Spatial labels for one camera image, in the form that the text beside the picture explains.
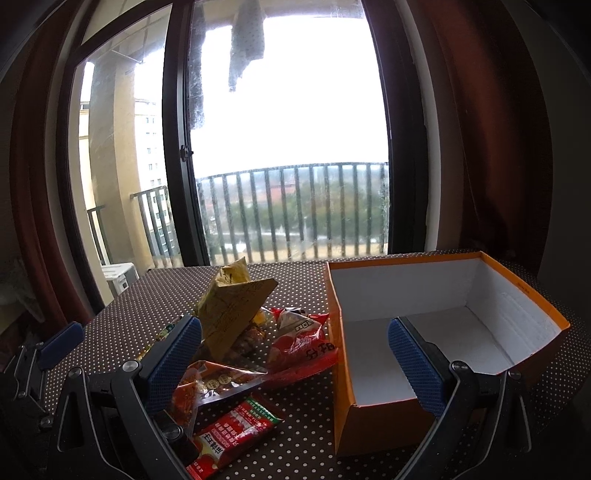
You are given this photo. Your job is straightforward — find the clear orange snack pouch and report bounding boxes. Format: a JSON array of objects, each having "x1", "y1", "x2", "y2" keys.
[{"x1": 168, "y1": 360, "x2": 267, "y2": 434}]

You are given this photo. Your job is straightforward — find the red green strip packet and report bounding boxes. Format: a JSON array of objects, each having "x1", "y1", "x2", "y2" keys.
[{"x1": 186, "y1": 396, "x2": 283, "y2": 479}]

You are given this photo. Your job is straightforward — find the yellow chip bag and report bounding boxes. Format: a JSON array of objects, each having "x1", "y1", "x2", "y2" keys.
[{"x1": 193, "y1": 257, "x2": 277, "y2": 363}]

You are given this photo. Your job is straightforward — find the red spicy snack packet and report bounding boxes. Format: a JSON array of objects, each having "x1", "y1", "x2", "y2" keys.
[{"x1": 264, "y1": 307, "x2": 339, "y2": 389}]

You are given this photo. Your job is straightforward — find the brown polka dot tablecloth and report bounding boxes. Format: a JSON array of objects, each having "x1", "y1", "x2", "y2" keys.
[{"x1": 43, "y1": 249, "x2": 574, "y2": 480}]

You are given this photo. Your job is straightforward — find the orange cardboard box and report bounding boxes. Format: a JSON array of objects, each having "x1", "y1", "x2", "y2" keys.
[{"x1": 325, "y1": 252, "x2": 570, "y2": 456}]

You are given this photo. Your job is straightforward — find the white air conditioner unit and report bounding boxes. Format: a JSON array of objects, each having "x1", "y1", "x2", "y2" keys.
[{"x1": 101, "y1": 262, "x2": 139, "y2": 297}]

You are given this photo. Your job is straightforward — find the balcony railing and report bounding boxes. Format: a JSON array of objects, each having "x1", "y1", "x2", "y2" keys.
[{"x1": 86, "y1": 161, "x2": 390, "y2": 269}]

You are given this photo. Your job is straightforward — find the dark red curtain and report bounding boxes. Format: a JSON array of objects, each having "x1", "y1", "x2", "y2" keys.
[{"x1": 418, "y1": 1, "x2": 553, "y2": 269}]

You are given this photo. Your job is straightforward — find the hanging grey cloth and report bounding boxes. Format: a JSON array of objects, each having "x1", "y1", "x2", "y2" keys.
[{"x1": 228, "y1": 0, "x2": 266, "y2": 92}]

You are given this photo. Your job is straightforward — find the black window frame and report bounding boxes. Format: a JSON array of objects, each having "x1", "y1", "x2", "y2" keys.
[{"x1": 56, "y1": 1, "x2": 428, "y2": 312}]

